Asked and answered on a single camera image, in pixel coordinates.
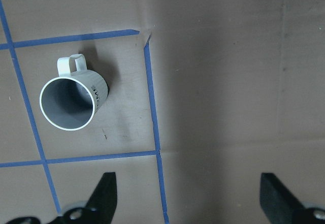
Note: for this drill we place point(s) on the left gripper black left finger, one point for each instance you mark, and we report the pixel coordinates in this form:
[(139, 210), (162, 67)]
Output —
[(100, 207)]

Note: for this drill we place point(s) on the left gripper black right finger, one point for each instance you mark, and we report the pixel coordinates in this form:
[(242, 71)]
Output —
[(280, 206)]

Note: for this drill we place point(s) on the white ribbed mug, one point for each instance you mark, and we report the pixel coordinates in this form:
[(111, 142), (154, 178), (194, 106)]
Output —
[(70, 101)]

